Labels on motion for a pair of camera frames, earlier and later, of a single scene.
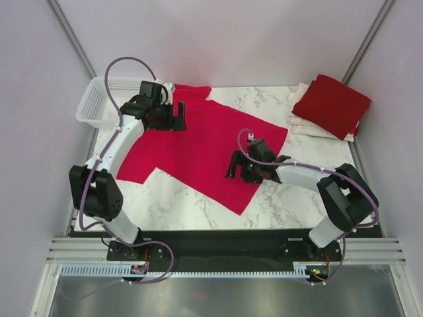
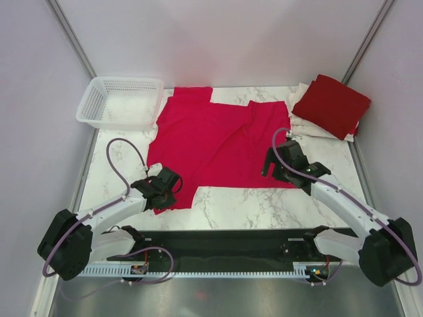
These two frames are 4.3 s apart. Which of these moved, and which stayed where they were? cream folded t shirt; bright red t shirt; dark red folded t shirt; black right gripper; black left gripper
Moved: bright red t shirt; black right gripper; black left gripper
Stayed: dark red folded t shirt; cream folded t shirt
